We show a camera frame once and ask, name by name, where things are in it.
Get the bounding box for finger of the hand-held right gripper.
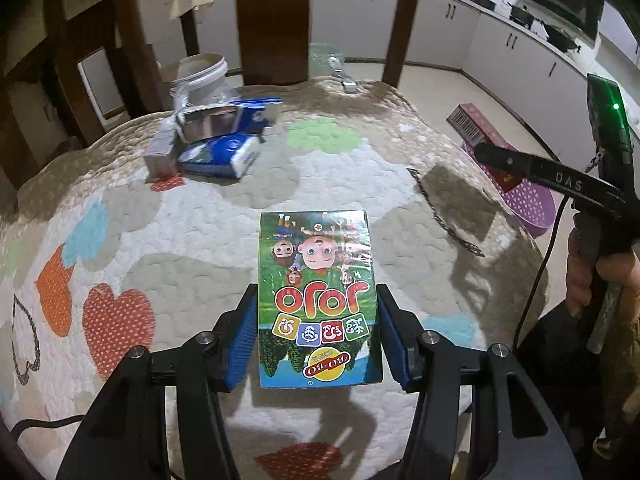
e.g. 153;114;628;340
473;141;628;207

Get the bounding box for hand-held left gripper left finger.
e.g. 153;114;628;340
56;284;259;480

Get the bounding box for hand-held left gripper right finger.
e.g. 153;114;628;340
376;284;584;480

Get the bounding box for purple plastic basket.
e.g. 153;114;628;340
462;140;557;238

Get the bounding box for cartoon printed box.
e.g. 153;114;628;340
257;210;385;390

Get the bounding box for blue tissue packet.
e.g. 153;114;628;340
178;132;263;179

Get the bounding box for small cardboard box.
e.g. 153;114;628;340
145;125;183;178

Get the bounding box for blue and silver carton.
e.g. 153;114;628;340
177;97;283;143

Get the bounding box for person's right hand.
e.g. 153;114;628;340
566;230;640;313

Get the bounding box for red packet gold emblem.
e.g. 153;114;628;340
492;170;521;192

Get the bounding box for red cardboard box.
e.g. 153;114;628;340
446;104;503;148

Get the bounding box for black wok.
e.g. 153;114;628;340
542;24;576;51

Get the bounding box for quilted heart patchwork blanket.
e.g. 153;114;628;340
0;77;551;480

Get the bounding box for grey kitchen cabinets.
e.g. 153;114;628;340
200;0;640;136

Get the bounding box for person's dark clothing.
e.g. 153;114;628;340
515;300;640;480

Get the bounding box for green plastic bucket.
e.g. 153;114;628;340
307;42;346;81

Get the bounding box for white plastic bucket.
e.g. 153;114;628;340
170;52;236;111

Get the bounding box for brown wooden chair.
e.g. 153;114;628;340
110;0;426;116
0;0;126;191

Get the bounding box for black cable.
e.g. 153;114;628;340
514;195;573;351

